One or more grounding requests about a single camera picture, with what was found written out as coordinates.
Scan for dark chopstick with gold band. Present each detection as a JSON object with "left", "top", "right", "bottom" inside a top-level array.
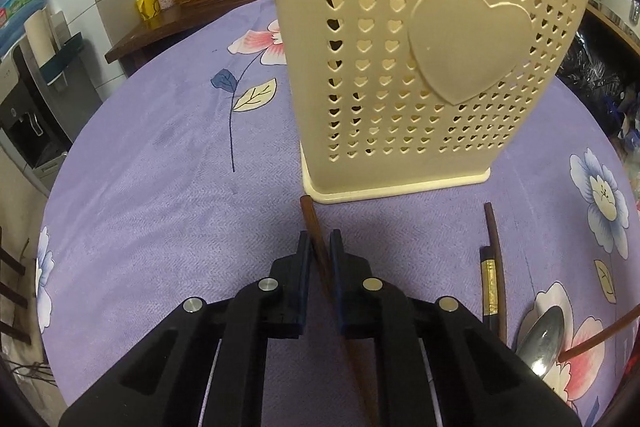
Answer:
[{"left": 478, "top": 245, "right": 501, "bottom": 334}]

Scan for colourful plastic bags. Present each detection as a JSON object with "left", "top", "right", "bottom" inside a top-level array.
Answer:
[{"left": 607, "top": 89, "right": 640, "bottom": 162}]

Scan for metal spoon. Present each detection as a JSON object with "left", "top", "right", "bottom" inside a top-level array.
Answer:
[{"left": 515, "top": 307, "right": 567, "bottom": 383}]

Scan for paper cup stack in holder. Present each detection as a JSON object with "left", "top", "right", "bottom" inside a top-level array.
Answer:
[{"left": 25, "top": 6, "right": 87, "bottom": 88}]

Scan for brown wooden chopstick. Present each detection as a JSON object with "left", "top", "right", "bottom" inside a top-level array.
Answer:
[
  {"left": 299, "top": 195, "right": 382, "bottom": 427},
  {"left": 482, "top": 202, "right": 509, "bottom": 341},
  {"left": 557, "top": 307, "right": 640, "bottom": 364}
]

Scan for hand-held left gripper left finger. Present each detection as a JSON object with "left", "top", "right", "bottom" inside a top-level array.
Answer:
[{"left": 60, "top": 231, "right": 313, "bottom": 427}]

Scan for wooden shelf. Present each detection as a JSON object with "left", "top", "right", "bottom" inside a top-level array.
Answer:
[{"left": 584, "top": 1, "right": 640, "bottom": 50}]

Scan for purple floral tablecloth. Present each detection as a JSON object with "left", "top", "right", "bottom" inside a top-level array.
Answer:
[{"left": 35, "top": 0, "right": 640, "bottom": 427}]

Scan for dark wooden stool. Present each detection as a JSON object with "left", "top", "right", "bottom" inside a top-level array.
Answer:
[{"left": 0, "top": 227, "right": 30, "bottom": 344}]

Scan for black plastic bag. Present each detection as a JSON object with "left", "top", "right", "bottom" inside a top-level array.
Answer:
[{"left": 554, "top": 32, "right": 628, "bottom": 110}]

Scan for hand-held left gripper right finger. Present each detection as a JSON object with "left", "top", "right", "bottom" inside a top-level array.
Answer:
[{"left": 330, "top": 229, "right": 583, "bottom": 427}]

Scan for blue water jug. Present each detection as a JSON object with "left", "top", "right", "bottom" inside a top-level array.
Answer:
[{"left": 0, "top": 0, "right": 45, "bottom": 58}]

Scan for grey water dispenser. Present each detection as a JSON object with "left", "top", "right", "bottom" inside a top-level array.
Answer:
[{"left": 0, "top": 42, "right": 72, "bottom": 188}]

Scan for dark wooden washstand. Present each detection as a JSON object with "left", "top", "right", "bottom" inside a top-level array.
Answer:
[{"left": 104, "top": 0, "right": 277, "bottom": 78}]

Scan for cream perforated cutlery holder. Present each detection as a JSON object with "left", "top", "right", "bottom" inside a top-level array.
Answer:
[{"left": 257, "top": 0, "right": 599, "bottom": 206}]

